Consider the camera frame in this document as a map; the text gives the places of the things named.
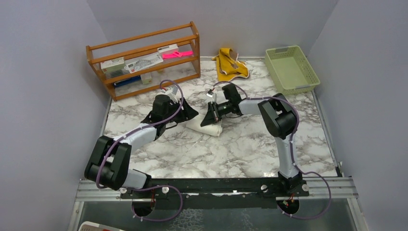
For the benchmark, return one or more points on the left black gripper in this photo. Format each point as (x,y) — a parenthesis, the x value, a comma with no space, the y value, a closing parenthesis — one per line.
(186,113)

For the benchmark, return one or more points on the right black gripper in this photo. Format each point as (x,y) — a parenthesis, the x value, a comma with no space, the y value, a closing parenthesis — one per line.
(212,115)

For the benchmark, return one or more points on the white towel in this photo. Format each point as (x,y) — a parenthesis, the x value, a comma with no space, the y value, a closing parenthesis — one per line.
(212,129)

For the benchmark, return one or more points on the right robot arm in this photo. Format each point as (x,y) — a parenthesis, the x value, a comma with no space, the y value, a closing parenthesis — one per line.
(281,120)

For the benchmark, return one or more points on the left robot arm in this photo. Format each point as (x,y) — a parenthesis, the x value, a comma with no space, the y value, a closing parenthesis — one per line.
(108,165)

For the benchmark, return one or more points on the yellow towel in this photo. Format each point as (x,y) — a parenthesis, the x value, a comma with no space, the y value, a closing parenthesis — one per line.
(228,66)

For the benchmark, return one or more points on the small white green box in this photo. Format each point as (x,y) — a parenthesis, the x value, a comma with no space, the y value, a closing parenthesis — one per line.
(146,78)

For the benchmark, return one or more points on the pink ruler set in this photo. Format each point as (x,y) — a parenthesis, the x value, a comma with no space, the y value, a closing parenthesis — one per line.
(177,54)

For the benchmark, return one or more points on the white pack behind pink ruler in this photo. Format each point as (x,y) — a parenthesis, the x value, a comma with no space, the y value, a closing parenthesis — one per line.
(170,49)

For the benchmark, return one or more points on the blue box on shelf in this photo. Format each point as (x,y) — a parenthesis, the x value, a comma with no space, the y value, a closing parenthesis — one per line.
(126,81)

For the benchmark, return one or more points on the clear protractor ruler pack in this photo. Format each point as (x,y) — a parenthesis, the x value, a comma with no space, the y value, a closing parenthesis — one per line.
(143,62)

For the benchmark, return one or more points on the wooden shelf rack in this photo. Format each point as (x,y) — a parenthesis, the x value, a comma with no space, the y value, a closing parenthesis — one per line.
(178,69)

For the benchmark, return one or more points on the white box with red label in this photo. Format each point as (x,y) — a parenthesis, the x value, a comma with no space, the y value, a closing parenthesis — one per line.
(113,68)

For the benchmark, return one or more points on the green plastic basket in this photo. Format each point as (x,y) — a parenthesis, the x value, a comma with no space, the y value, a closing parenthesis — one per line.
(290,70)

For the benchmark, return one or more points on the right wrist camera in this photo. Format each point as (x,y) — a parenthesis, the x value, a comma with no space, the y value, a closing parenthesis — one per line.
(212,95)

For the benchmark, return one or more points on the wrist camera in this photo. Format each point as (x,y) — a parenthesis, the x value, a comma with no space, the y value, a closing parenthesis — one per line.
(171,92)
(212,95)

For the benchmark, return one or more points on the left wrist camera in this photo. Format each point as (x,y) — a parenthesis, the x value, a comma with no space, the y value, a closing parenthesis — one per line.
(171,92)

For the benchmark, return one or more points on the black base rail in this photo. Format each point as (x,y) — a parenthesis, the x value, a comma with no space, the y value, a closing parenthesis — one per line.
(215,193)

